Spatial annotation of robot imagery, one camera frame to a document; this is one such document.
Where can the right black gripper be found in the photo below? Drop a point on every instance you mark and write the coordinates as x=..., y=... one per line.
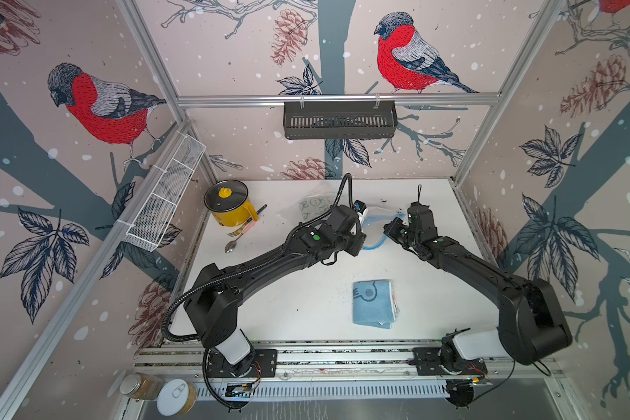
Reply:
x=392, y=230

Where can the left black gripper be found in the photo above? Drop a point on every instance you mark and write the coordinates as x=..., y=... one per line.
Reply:
x=358, y=240

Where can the cream towel blue faces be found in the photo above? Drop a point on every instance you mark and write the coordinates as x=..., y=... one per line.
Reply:
x=313, y=206

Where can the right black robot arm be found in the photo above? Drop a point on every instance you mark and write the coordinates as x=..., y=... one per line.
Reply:
x=531, y=322

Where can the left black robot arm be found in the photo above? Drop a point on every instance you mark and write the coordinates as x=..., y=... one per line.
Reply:
x=213, y=307

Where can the metal spoon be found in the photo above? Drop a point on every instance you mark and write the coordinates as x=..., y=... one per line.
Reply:
x=231, y=245

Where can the yellow pot with lid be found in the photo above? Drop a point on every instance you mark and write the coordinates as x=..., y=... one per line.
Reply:
x=229, y=203

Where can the tin can white lid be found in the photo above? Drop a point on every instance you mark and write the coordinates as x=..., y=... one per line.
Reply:
x=177, y=397

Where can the glass jar amber content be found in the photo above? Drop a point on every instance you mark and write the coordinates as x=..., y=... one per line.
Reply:
x=141, y=386

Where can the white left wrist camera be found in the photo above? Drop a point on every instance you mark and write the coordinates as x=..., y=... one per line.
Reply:
x=360, y=207

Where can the pink handled fork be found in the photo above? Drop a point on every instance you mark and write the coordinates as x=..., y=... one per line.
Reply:
x=238, y=231

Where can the black wire shelf basket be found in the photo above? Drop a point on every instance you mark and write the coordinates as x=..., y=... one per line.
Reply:
x=339, y=120

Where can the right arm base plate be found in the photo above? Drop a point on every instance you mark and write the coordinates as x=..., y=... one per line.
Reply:
x=445, y=362

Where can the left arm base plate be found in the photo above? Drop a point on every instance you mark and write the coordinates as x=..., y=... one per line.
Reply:
x=262, y=362

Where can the white mesh wall basket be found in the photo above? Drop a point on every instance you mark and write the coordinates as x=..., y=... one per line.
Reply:
x=148, y=229

